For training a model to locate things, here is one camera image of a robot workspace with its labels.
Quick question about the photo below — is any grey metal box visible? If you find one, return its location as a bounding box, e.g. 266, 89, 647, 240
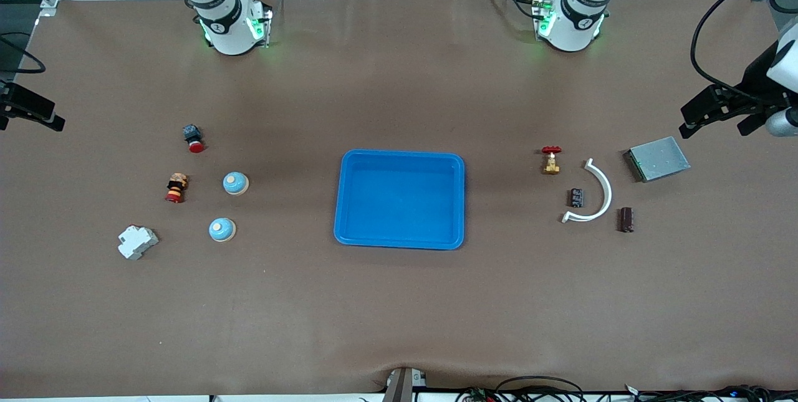
624, 136, 691, 183

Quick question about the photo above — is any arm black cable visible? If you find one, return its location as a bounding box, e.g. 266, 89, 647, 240
689, 0, 798, 103
0, 33, 46, 74

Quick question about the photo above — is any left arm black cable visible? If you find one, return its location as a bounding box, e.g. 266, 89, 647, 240
689, 0, 798, 103

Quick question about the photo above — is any white circuit breaker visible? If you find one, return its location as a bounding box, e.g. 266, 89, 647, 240
118, 225, 160, 261

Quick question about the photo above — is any blue plastic tray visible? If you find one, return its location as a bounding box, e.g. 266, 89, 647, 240
334, 150, 466, 251

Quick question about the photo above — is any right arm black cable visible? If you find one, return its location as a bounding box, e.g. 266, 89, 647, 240
0, 33, 46, 74

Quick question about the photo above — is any white curved plastic clamp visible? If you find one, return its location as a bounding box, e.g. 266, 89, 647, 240
561, 158, 613, 224

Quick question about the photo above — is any red emergency button orange body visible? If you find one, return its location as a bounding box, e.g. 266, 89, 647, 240
165, 173, 189, 204

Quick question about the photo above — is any grey metal bracket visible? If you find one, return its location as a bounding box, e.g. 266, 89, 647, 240
382, 366, 428, 402

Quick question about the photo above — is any brown table mat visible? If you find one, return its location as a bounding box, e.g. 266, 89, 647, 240
0, 0, 798, 398

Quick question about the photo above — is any blue dome bell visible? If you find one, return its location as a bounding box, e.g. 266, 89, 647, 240
223, 171, 250, 196
208, 218, 236, 243

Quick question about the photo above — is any red push button dark body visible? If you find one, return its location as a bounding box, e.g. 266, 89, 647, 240
182, 125, 206, 154

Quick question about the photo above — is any black cable bundle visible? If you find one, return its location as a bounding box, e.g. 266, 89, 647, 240
623, 385, 798, 402

